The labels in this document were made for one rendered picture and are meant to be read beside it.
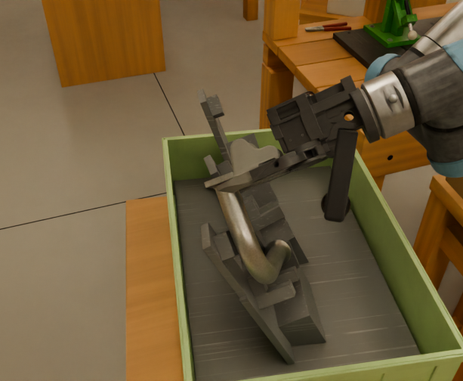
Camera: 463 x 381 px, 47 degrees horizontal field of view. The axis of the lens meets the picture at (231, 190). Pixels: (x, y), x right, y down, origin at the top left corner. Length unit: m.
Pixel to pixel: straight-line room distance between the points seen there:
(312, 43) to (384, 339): 1.10
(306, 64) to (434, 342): 1.00
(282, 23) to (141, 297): 1.06
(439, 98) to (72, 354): 1.62
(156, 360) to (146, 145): 1.95
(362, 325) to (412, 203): 1.64
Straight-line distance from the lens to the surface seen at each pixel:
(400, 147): 1.43
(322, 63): 1.69
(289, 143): 0.66
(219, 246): 0.70
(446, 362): 0.86
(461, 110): 0.69
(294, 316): 0.89
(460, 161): 0.76
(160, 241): 1.18
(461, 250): 1.34
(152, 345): 1.02
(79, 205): 2.53
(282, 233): 1.00
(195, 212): 1.15
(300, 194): 1.21
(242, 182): 0.66
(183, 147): 1.20
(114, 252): 2.28
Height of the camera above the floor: 1.63
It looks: 41 degrees down
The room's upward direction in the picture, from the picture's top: straight up
